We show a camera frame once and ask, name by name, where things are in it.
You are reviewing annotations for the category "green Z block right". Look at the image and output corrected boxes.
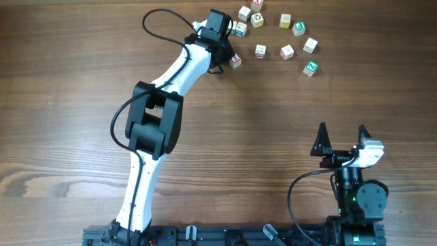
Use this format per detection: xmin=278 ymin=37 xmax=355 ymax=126
xmin=303 ymin=61 xmax=319 ymax=77

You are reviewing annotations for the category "blue wooden block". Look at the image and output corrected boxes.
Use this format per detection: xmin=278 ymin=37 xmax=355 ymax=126
xmin=234 ymin=22 xmax=247 ymax=38

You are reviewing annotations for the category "yellow animal wooden block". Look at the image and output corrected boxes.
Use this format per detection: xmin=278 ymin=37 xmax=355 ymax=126
xmin=251 ymin=12 xmax=264 ymax=28

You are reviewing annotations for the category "right black camera cable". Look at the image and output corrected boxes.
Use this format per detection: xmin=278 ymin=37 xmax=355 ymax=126
xmin=287 ymin=155 xmax=361 ymax=246

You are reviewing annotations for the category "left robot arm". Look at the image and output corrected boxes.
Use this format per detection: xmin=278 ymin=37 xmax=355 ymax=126
xmin=109 ymin=10 xmax=235 ymax=245

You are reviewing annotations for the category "green E wooden block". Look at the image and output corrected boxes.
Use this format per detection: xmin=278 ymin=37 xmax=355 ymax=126
xmin=292 ymin=21 xmax=306 ymax=36

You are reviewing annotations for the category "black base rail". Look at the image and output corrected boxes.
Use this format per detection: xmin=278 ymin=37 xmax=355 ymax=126
xmin=81 ymin=223 xmax=386 ymax=246

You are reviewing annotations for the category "green Z wooden block left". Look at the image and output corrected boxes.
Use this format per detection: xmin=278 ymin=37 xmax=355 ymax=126
xmin=229 ymin=20 xmax=238 ymax=35

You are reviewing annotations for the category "plain wooden block right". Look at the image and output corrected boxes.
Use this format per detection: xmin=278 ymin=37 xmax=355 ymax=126
xmin=303 ymin=38 xmax=318 ymax=53

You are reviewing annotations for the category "left black camera cable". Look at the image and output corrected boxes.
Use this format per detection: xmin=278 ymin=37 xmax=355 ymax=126
xmin=109 ymin=8 xmax=199 ymax=246

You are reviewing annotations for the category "green edged wooden block top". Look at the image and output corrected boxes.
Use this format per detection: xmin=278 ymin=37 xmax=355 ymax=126
xmin=238 ymin=6 xmax=251 ymax=21

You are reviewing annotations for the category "black camera cable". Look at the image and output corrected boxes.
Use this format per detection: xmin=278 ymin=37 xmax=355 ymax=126
xmin=109 ymin=8 xmax=199 ymax=246
xmin=287 ymin=155 xmax=361 ymax=246

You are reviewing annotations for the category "red X wooden block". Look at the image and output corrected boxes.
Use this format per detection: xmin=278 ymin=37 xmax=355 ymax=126
xmin=251 ymin=0 xmax=264 ymax=12

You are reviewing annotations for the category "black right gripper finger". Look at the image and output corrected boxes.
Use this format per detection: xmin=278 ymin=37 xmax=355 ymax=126
xmin=358 ymin=124 xmax=371 ymax=148
xmin=310 ymin=122 xmax=333 ymax=156

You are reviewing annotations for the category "red I wooden block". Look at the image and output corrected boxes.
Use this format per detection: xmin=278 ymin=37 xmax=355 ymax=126
xmin=229 ymin=53 xmax=242 ymax=68

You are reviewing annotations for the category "yellow wooden block right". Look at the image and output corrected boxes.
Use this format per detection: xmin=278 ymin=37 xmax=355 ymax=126
xmin=279 ymin=14 xmax=291 ymax=29

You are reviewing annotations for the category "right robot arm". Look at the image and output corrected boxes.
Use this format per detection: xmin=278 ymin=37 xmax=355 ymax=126
xmin=310 ymin=122 xmax=389 ymax=246

